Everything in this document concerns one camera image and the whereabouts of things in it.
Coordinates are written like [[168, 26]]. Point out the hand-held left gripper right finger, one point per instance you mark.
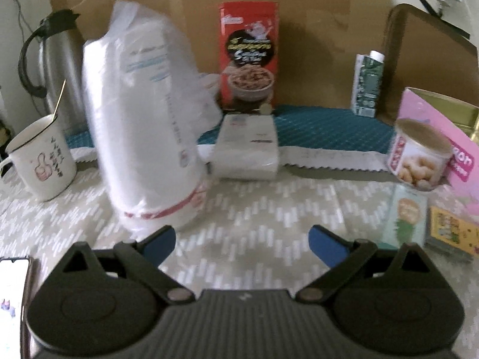
[[325, 245]]

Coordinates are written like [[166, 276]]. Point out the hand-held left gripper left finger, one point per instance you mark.
[[161, 239]]

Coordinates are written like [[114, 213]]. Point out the paper cup stack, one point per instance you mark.
[[149, 138]]

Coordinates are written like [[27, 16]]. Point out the grey patterned tablecloth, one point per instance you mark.
[[262, 209]]

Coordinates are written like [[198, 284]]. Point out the white scalloped cloth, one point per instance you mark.
[[329, 159]]

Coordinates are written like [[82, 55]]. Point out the small light blue packet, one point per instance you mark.
[[406, 213]]

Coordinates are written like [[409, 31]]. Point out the teal quilted mat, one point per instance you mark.
[[318, 127]]

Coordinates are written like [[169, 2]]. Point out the white tissue pack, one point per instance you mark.
[[247, 153]]

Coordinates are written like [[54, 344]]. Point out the round nut can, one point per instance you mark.
[[415, 160]]

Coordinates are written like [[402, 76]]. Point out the yellow card box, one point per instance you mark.
[[449, 228]]

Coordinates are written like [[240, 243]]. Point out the white mug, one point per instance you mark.
[[45, 164]]

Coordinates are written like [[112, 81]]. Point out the black smartphone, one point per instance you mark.
[[15, 288]]

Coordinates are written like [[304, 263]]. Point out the pink box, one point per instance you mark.
[[464, 164]]

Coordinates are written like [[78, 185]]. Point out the white plastic-wrapped packet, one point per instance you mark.
[[211, 86]]

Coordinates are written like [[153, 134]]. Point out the green drink carton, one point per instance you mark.
[[368, 86]]

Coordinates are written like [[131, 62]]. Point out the metal spoon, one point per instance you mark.
[[60, 99]]

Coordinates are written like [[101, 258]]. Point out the steel thermos kettle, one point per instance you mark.
[[63, 63]]

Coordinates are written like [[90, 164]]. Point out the brown tray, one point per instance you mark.
[[423, 52]]

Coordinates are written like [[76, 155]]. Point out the large cardboard box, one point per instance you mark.
[[299, 26]]

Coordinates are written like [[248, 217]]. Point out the red cereal box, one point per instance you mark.
[[247, 26]]

